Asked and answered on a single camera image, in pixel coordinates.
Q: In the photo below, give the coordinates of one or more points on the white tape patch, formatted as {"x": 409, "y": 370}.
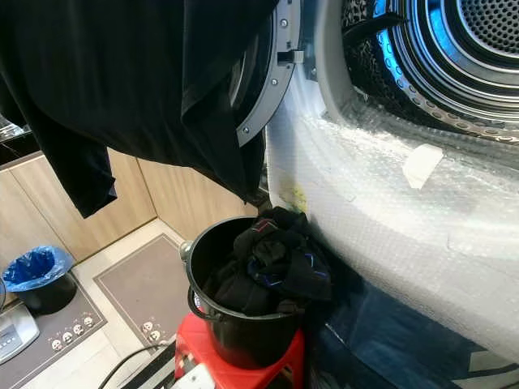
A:
{"x": 422, "y": 165}

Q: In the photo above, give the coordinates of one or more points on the light wood cabinet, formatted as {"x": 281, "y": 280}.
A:
{"x": 40, "y": 211}

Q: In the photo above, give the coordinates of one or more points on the grey floor mat with owls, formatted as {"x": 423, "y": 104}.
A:
{"x": 142, "y": 288}
{"x": 69, "y": 332}

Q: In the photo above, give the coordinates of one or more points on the black plastic bucket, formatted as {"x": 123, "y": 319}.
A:
{"x": 243, "y": 336}

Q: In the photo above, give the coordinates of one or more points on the white bathroom scale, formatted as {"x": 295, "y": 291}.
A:
{"x": 16, "y": 334}

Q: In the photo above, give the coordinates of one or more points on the grey round washer door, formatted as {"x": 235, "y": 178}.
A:
{"x": 272, "y": 89}

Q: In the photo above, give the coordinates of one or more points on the black white striped rug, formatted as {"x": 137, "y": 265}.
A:
{"x": 158, "y": 366}

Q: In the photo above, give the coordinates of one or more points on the black garment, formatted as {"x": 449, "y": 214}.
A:
{"x": 122, "y": 73}

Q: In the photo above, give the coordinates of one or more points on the dark blue floor towel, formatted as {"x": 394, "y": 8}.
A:
{"x": 381, "y": 348}

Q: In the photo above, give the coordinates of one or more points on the black clothes pile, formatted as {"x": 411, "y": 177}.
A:
{"x": 272, "y": 267}

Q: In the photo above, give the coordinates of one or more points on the white plastic object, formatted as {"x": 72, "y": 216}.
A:
{"x": 215, "y": 378}

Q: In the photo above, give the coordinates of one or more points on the white bubble-wrapped washing machine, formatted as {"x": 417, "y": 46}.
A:
{"x": 397, "y": 227}

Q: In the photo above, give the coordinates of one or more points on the steel washer drum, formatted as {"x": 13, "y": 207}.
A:
{"x": 446, "y": 61}

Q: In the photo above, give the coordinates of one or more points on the leopard print cloth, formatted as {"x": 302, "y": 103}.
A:
{"x": 359, "y": 77}

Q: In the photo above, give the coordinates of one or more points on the black bin with blue bag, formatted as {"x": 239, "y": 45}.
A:
{"x": 40, "y": 279}

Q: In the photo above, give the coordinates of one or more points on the red plastic stool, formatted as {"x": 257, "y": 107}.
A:
{"x": 195, "y": 348}

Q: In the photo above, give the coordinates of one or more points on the yellow washer sticker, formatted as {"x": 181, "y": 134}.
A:
{"x": 294, "y": 197}

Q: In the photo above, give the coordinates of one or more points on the small silver metal object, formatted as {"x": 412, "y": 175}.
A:
{"x": 186, "y": 250}

